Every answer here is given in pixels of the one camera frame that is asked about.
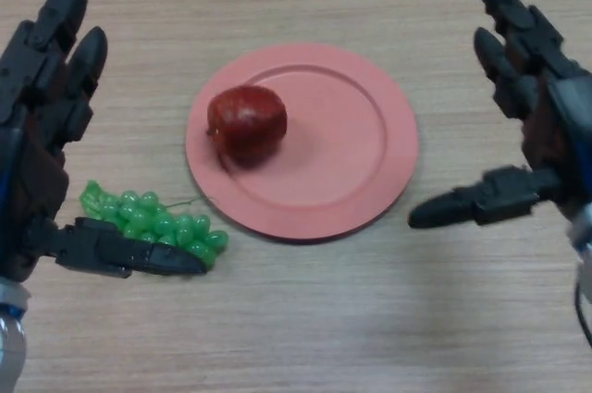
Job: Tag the green grape bunch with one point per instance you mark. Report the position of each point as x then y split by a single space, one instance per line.
185 226

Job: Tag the red apple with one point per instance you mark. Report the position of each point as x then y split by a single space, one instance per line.
247 125

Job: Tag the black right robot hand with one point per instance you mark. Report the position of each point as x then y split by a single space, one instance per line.
555 111

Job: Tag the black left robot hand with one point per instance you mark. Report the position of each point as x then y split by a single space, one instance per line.
32 111

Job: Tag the pink round plate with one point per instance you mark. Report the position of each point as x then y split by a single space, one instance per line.
333 157

